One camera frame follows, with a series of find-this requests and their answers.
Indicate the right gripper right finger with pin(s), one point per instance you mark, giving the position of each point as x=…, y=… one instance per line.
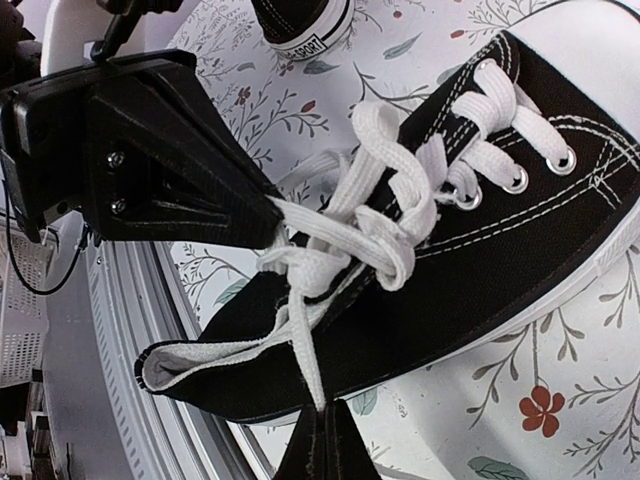
x=346, y=456

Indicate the floral patterned table mat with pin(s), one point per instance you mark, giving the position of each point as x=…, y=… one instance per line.
x=553, y=397

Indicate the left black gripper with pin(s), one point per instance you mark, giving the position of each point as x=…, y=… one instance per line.
x=161, y=163

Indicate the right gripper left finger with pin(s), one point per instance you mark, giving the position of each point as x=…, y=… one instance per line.
x=305, y=455

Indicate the black canvas sneaker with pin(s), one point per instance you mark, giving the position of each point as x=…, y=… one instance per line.
x=302, y=29
x=514, y=184

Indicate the white perforated plastic basket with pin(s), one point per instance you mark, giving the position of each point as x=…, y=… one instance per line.
x=24, y=321

